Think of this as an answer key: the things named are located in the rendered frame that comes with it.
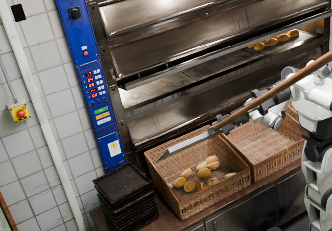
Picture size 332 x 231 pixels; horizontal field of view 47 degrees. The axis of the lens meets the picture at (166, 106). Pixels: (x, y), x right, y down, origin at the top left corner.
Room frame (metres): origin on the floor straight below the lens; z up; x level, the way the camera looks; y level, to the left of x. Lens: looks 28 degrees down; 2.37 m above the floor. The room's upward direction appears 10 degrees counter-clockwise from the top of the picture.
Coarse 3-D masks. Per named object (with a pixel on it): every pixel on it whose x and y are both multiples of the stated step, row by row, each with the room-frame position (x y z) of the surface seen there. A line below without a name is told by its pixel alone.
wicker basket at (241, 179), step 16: (208, 128) 2.44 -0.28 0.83; (176, 144) 2.32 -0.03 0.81; (208, 144) 2.39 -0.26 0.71; (224, 144) 2.27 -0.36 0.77; (176, 160) 2.28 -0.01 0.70; (192, 160) 2.31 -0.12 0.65; (224, 160) 2.29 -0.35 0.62; (240, 160) 2.10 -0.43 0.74; (160, 176) 2.02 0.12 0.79; (176, 176) 2.24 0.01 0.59; (192, 176) 2.21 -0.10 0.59; (240, 176) 1.99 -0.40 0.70; (160, 192) 2.09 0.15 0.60; (176, 192) 2.07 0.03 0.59; (192, 192) 2.04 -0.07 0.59; (208, 192) 1.89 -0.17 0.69; (224, 192) 1.94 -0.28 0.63; (176, 208) 1.86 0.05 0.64; (192, 208) 1.89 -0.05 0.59
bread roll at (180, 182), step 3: (180, 177) 2.15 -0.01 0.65; (183, 177) 2.15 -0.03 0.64; (177, 180) 2.12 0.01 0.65; (180, 180) 2.12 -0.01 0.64; (183, 180) 2.13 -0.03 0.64; (174, 183) 2.11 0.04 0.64; (177, 183) 2.10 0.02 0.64; (180, 183) 2.11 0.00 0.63; (183, 183) 2.11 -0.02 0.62; (177, 186) 2.09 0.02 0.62; (180, 186) 2.09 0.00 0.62
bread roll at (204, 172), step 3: (204, 168) 2.20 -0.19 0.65; (207, 168) 2.20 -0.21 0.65; (201, 171) 2.18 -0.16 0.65; (204, 171) 2.18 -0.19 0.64; (207, 171) 2.17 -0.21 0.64; (210, 171) 2.17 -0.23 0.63; (198, 174) 2.17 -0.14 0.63; (201, 174) 2.17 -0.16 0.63; (204, 174) 2.16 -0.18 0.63; (207, 174) 2.16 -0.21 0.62; (210, 174) 2.17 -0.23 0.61; (201, 177) 2.16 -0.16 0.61; (204, 177) 2.16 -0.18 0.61
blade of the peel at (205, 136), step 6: (222, 132) 2.13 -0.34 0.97; (192, 138) 1.81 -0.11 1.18; (198, 138) 1.82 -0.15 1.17; (204, 138) 1.85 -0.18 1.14; (180, 144) 1.78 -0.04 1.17; (186, 144) 1.78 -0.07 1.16; (192, 144) 1.92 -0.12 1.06; (168, 150) 1.75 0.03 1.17; (174, 150) 1.75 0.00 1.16; (180, 150) 1.95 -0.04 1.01; (162, 156) 1.86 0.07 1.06; (168, 156) 1.98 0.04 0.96; (156, 162) 1.99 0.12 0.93
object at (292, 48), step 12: (288, 48) 2.82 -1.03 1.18; (300, 48) 2.85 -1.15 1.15; (252, 60) 2.72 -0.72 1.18; (264, 60) 2.71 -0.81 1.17; (228, 72) 2.58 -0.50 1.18; (240, 72) 2.61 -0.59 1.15; (192, 84) 2.49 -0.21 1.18; (204, 84) 2.49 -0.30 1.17; (168, 96) 2.37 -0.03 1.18; (180, 96) 2.41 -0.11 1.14; (132, 108) 2.29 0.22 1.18; (144, 108) 2.30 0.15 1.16
